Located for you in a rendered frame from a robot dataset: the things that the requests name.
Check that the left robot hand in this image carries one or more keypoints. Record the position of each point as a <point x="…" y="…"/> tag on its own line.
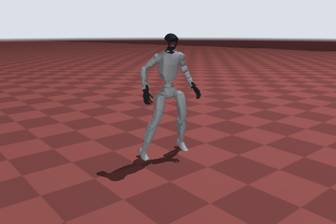
<point x="196" y="90"/>

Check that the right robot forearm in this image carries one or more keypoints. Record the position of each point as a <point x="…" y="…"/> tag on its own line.
<point x="143" y="76"/>

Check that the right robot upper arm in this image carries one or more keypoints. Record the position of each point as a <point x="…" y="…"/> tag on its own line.
<point x="157" y="58"/>

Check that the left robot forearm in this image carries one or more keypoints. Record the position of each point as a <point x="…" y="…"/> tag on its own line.
<point x="188" y="78"/>

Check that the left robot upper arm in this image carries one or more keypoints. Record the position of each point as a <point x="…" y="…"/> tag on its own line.
<point x="183" y="67"/>

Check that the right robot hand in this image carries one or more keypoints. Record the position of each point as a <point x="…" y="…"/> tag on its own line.
<point x="146" y="95"/>

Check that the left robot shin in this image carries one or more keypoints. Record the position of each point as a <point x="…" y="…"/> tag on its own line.
<point x="181" y="131"/>

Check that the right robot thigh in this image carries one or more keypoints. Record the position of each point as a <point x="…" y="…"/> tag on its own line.
<point x="159" y="99"/>

